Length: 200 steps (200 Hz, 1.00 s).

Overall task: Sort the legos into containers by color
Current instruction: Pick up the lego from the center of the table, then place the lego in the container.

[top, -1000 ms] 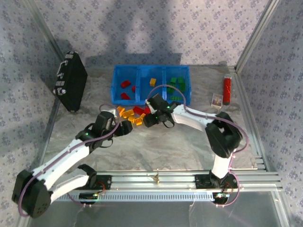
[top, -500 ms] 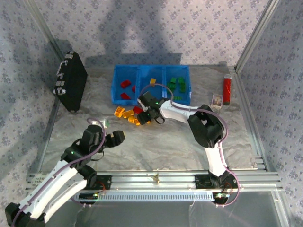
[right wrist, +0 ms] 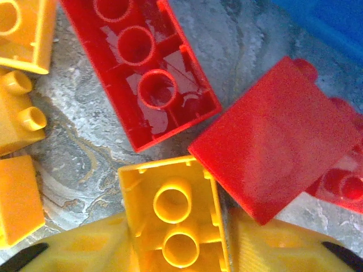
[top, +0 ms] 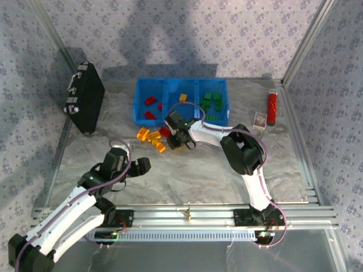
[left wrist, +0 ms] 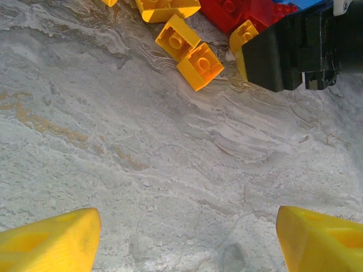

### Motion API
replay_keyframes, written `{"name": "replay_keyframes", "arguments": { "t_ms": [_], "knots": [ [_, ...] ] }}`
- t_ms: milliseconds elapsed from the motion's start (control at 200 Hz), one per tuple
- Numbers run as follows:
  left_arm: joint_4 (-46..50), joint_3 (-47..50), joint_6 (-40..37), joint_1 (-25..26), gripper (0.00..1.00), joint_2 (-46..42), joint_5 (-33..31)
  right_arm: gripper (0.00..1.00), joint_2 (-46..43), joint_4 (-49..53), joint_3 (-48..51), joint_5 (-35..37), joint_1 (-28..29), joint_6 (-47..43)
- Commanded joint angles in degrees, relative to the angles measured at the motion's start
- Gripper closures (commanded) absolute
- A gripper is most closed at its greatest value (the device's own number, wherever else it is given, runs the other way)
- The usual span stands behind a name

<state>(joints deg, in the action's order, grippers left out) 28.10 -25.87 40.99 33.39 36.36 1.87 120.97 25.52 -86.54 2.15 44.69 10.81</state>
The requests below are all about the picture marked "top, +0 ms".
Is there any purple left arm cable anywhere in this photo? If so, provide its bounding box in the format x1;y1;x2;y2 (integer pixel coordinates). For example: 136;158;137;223
15;138;134;269

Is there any aluminium side rail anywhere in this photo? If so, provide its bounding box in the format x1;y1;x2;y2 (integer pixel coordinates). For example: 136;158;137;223
33;117;73;212
273;79;323;207

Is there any aluminium frame post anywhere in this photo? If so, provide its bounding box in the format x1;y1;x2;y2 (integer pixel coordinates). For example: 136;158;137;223
31;0;75;83
282;0;337;84

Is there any black hard case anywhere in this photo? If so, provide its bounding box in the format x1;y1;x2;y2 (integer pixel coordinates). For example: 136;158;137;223
62;61;106;136

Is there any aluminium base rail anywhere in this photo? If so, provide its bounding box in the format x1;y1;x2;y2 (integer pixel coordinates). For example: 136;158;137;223
30;203;340;229

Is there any tan tape scrap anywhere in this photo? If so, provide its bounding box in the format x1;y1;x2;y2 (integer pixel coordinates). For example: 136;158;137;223
175;208;194;220

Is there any blue three-compartment plastic bin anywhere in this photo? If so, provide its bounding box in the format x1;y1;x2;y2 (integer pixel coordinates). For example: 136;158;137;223
132;76;230;128

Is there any grey slotted cable duct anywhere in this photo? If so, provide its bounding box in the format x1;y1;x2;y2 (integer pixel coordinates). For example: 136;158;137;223
85;228;258;242

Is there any red glitter tube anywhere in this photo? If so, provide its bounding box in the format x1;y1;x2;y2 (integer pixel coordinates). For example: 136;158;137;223
266;88;278;127

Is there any small card box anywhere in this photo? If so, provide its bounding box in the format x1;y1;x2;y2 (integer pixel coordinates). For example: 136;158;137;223
253;111;269;130

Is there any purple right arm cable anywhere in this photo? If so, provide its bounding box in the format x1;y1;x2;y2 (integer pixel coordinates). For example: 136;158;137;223
169;101;288;250

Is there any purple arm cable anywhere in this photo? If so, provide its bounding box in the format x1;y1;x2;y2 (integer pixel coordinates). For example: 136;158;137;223
15;138;134;269
169;101;288;250

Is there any black controller board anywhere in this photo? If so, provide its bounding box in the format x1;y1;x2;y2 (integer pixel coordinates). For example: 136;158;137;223
254;230;276;243
94;230;119;242

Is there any grey metal sheet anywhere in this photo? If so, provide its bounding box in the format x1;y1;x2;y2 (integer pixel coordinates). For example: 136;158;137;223
53;240;345;272

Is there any black left gripper cable loop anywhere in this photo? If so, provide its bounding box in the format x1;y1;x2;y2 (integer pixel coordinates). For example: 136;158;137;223
111;180;127;193

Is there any floral patterned backdrop cloth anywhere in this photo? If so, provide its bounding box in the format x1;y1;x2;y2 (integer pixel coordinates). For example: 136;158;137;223
0;0;363;272

